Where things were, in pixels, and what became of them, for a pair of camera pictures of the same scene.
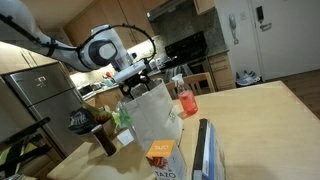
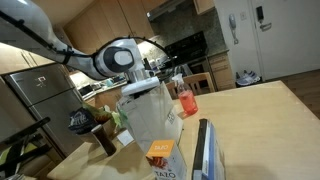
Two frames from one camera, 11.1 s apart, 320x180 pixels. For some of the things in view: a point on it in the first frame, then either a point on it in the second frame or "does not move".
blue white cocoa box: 207,163 does not move
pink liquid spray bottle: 186,97 does not move
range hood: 163,8 does not move
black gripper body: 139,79 -> 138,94
